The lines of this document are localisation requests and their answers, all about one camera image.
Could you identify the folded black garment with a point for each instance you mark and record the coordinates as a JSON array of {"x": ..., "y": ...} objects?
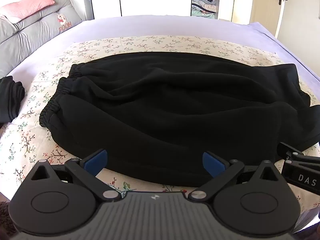
[{"x": 11, "y": 97}]

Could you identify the black pants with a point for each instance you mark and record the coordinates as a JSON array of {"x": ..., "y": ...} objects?
[{"x": 162, "y": 105}]

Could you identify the white room door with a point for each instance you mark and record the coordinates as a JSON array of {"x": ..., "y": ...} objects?
[{"x": 267, "y": 7}]

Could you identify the purple bed sheet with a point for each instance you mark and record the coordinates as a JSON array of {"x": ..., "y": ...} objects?
[{"x": 162, "y": 27}]

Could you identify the grey tufted cushion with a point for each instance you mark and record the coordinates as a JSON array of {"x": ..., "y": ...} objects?
[{"x": 32, "y": 35}]

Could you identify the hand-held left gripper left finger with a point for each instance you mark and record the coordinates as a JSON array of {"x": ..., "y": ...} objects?
[{"x": 99, "y": 158}]

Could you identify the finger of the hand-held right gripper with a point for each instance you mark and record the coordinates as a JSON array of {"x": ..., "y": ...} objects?
[{"x": 291, "y": 153}]

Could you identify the floral blanket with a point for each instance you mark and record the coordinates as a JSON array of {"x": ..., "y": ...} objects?
[{"x": 30, "y": 140}]

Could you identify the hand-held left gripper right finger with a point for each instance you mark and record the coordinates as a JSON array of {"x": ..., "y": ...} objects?
[{"x": 211, "y": 163}]

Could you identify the pink pillow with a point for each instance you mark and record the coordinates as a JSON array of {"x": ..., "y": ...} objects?
[{"x": 22, "y": 7}]

